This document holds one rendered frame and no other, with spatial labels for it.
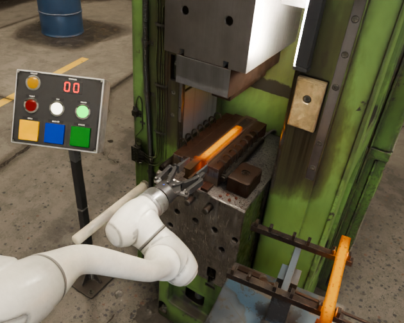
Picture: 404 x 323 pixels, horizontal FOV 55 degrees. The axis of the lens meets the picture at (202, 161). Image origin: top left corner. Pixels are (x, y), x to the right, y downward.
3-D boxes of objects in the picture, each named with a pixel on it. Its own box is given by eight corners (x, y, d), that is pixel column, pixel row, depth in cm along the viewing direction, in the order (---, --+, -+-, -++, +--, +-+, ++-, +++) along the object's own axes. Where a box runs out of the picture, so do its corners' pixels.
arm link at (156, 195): (159, 224, 120) (170, 213, 124) (159, 202, 115) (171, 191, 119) (136, 213, 124) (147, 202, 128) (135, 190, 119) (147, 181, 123)
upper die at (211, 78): (227, 99, 123) (231, 70, 118) (175, 81, 131) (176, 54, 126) (278, 62, 153) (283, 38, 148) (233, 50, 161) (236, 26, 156)
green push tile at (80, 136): (88, 147, 147) (90, 128, 146) (68, 145, 147) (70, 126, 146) (90, 147, 149) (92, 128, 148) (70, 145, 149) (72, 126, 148)
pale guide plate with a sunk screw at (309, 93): (312, 132, 126) (326, 84, 116) (286, 124, 130) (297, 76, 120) (315, 130, 128) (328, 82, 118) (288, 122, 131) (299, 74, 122)
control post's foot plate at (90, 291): (92, 301, 204) (90, 290, 199) (61, 281, 213) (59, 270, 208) (119, 273, 220) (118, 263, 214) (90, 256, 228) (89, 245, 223)
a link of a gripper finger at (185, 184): (170, 183, 127) (173, 186, 126) (198, 172, 132) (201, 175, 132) (170, 193, 129) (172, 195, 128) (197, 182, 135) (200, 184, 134)
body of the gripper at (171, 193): (147, 201, 127) (165, 187, 134) (169, 212, 124) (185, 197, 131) (147, 183, 123) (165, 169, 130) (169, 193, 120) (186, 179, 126)
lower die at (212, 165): (217, 186, 143) (218, 168, 138) (172, 166, 151) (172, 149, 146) (263, 139, 174) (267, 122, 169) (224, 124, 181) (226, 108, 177)
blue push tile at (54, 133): (62, 144, 148) (64, 125, 147) (43, 142, 148) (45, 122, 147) (64, 144, 149) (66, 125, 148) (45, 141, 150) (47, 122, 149)
